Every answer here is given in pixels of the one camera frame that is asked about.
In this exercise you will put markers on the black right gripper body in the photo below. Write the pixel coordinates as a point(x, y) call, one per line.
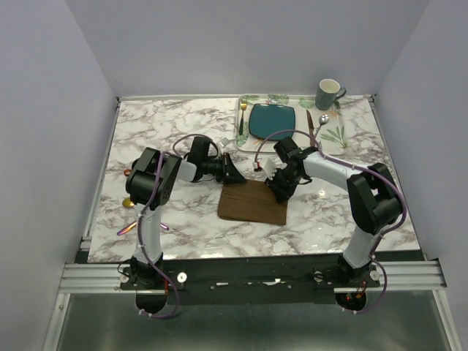
point(286, 172)

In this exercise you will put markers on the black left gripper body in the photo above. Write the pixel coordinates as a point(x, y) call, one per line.
point(214, 167)

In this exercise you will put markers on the brown cloth napkin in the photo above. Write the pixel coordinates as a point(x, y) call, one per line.
point(252, 201)

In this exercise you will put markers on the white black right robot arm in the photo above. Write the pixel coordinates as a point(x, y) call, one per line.
point(375, 201)

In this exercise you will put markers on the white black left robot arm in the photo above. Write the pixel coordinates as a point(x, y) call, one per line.
point(150, 185)

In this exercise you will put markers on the brown wooden knife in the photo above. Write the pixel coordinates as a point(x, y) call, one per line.
point(311, 127)

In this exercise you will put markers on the teal square plate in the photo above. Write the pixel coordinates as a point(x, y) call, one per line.
point(265, 119)

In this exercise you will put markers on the white leaf-pattern tray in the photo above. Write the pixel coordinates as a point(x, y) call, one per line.
point(332, 136)

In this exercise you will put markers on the silver spoon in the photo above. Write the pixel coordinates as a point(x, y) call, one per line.
point(323, 120)

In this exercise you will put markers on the iridescent rainbow spoon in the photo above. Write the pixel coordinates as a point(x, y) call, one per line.
point(127, 203)

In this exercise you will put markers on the grey-green ceramic mug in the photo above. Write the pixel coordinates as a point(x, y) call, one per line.
point(328, 92)

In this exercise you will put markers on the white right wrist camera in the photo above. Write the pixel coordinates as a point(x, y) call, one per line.
point(267, 166)

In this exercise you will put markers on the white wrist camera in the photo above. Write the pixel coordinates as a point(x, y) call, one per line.
point(224, 142)
point(267, 166)

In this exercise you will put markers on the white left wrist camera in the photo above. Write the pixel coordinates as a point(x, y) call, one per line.
point(224, 142)

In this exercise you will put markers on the gold fork green handle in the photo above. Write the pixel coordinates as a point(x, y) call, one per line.
point(243, 106)

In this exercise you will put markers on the black metal base frame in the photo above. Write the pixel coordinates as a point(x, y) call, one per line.
point(255, 280)

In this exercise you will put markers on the aluminium extrusion rail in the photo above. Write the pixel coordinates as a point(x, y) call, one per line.
point(398, 276)

